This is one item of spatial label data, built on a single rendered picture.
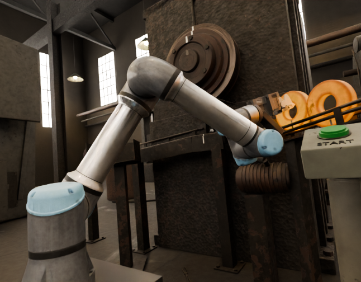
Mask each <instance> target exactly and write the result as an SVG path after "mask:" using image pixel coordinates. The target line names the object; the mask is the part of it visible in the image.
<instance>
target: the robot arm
mask: <svg viewBox="0 0 361 282"><path fill-rule="evenodd" d="M117 99H118V105H117V107H116V108H115V110H114V112H113V113H112V115H111V116H110V118H109V119H108V121H107V122H106V124H105V126H104V127H103V129H102V130H101V132H100V133H99V135H98V137H97V138H96V139H95V141H94V143H93V144H92V146H91V147H90V149H89V151H88V152H87V154H86V155H85V157H84V158H83V160H82V161H81V163H80V165H79V166H78V168H77V169H76V170H75V171H73V172H68V173H67V175H66V176H65V177H64V179H63V181H62V182H58V183H54V184H48V185H43V186H39V187H36V188H34V189H32V190H31V191H30V192H29V194H28V199H27V204H26V209H27V230H28V263H27V266H26V270H25V273H24V275H23V278H22V281H21V282H95V280H96V279H95V270H94V267H93V264H92V262H91V259H90V256H89V254H88V251H87V249H86V227H85V220H86V219H88V218H89V216H90V215H91V214H92V212H93V210H94V207H95V205H96V203H97V201H98V200H99V198H100V197H101V195H102V193H103V186H102V183H103V182H104V180H105V178H106V177H107V175H108V173H109V172H110V170H111V168H112V167H113V165H114V164H115V162H116V160H117V159H118V157H119V155H120V154H121V152H122V150H123V149H124V147H125V145H126V143H127V142H128V141H129V139H130V137H131V136H132V134H133V132H134V130H135V129H136V127H137V125H138V124H139V122H140V120H141V119H142V118H145V117H148V116H149V115H150V113H151V111H152V110H153V108H154V106H155V105H156V104H157V103H158V102H159V100H160V99H161V100H163V101H171V102H173V103H174V104H176V105H178V106H179V107H181V108H182V109H184V110H186V111H187V112H188V113H190V114H192V115H193V116H195V117H196V118H198V119H200V120H201V121H203V122H204V123H206V124H207V125H209V126H211V127H212V128H214V129H215V130H216V131H217V132H218V134H219V135H221V136H226V138H227V141H228V143H229V146H230V148H231V151H232V154H233V158H234V159H235V161H236V164H237V165H238V166H246V165H249V164H251V163H254V162H256V161H257V159H258V158H257V157H270V156H275V155H277V154H278V153H280V152H281V150H282V149H283V138H282V136H281V135H282V134H283V132H284V129H283V128H282V127H281V126H279V125H278V124H277V123H276V122H275V121H274V120H273V119H272V116H275V115H278V114H281V113H282V112H284V111H287V110H289V109H292V108H293V107H294V106H295V104H294V103H292V101H291V99H290V97H289V96H288V95H287V94H285V95H284V100H282V98H281V97H280V96H279V93H278V92H275V93H271V94H266V95H265V96H263V97H258V98H256V99H254V100H251V101H248V102H247V103H246V104H247V106H244V107H241V108H239V109H235V110H233V109H232V108H230V107H228V106H227V105H225V104H224V103H223V102H221V101H219V100H218V99H216V98H215V97H213V96H212V95H210V94H209V93H207V92H206V91H204V90H203V89H201V88H199V87H198V86H196V85H195V84H194V83H192V82H191V81H189V80H188V79H186V78H184V77H183V72H182V71H181V70H179V69H178V68H176V67H175V66H173V65H171V64H170V63H168V62H166V61H164V60H162V59H160V58H157V57H152V56H143V57H139V58H137V59H135V60H134V61H133V62H132V63H131V65H130V66H129V68H128V71H127V82H126V83H125V85H124V87H123V88H122V90H121V91H120V93H119V94H118V96H117ZM257 123H261V124H262V126H264V127H265V128H266V130H264V129H262V128H260V127H259V126H257V125H256V124H257Z"/></svg>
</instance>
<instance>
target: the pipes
mask: <svg viewBox="0 0 361 282"><path fill-rule="evenodd" d="M358 32H361V23H360V24H357V25H354V26H351V27H347V28H345V29H342V30H338V31H335V32H332V33H329V34H326V35H322V36H319V37H316V38H314V39H310V40H307V41H306V44H307V48H310V47H312V46H315V45H319V44H323V43H326V42H328V41H332V40H336V39H339V38H341V37H345V36H348V35H352V34H356V33H358ZM350 46H353V42H352V43H348V44H345V45H341V46H337V47H334V48H331V49H328V50H324V51H320V52H317V53H313V54H310V55H308V58H311V57H315V56H318V55H321V54H325V53H329V52H332V51H336V50H339V49H343V48H347V47H350ZM349 60H353V54H352V55H348V56H345V57H342V58H337V59H334V60H330V61H326V62H323V63H319V64H315V65H311V66H310V70H313V69H317V68H322V67H326V66H329V65H333V64H337V63H341V62H345V61H349ZM117 105H118V101H117V102H114V103H111V104H108V105H105V106H101V107H98V108H96V109H93V110H89V111H86V112H83V113H80V114H77V115H76V117H77V118H80V117H82V116H86V115H90V114H93V113H95V112H99V111H103V110H106V109H110V108H112V107H116V106H117ZM112 113H113V112H109V113H106V114H103V115H100V116H96V117H92V118H89V119H85V120H82V121H81V122H84V121H88V120H92V119H95V118H99V117H102V116H106V115H109V114H112ZM107 121H108V120H104V121H100V122H97V123H93V124H89V125H85V126H84V127H85V128H87V127H90V126H95V125H98V124H103V123H106V122H107Z"/></svg>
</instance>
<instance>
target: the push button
mask: <svg viewBox="0 0 361 282"><path fill-rule="evenodd" d="M347 134H349V128H348V127H346V126H344V125H332V126H327V127H324V128H322V129H321V130H320V131H319V136H320V137H322V138H337V137H342V136H345V135H347Z"/></svg>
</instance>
